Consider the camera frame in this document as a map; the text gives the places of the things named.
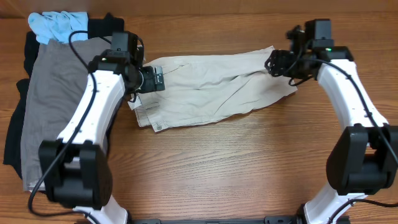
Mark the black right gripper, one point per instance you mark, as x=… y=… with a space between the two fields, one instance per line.
x=276 y=61

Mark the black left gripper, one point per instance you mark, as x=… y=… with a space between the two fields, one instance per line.
x=149 y=84

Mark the beige khaki shorts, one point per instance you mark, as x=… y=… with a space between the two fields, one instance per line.
x=203 y=89

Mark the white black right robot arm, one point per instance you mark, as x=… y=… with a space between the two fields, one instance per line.
x=364 y=159

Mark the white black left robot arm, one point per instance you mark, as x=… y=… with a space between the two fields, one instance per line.
x=75 y=172

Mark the black garment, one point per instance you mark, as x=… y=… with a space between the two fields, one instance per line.
x=12 y=149

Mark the grey shorts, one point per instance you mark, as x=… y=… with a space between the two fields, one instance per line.
x=56 y=87

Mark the light blue garment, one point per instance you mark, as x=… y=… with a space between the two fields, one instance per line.
x=56 y=25

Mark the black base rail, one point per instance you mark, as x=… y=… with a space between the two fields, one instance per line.
x=214 y=221

